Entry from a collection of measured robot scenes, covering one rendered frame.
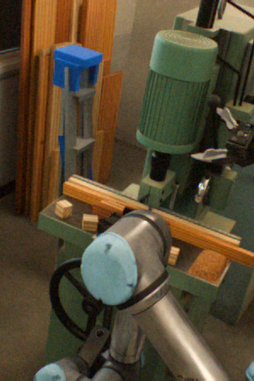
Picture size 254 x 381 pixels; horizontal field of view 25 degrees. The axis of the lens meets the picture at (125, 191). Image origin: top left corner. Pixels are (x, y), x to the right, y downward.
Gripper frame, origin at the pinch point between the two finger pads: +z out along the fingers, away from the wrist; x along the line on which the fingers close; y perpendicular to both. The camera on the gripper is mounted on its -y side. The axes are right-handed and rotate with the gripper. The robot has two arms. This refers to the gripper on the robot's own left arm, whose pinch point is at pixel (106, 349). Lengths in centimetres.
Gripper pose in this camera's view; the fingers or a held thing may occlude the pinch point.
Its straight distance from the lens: 163.1
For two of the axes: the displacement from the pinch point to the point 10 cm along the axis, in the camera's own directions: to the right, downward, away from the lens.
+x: 8.6, 3.8, -3.3
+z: 3.2, 1.0, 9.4
